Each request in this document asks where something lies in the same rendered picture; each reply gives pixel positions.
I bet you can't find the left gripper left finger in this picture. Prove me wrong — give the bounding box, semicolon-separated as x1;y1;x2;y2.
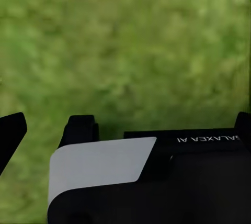
0;112;27;174

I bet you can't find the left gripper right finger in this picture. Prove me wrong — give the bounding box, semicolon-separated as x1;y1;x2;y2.
234;112;251;154

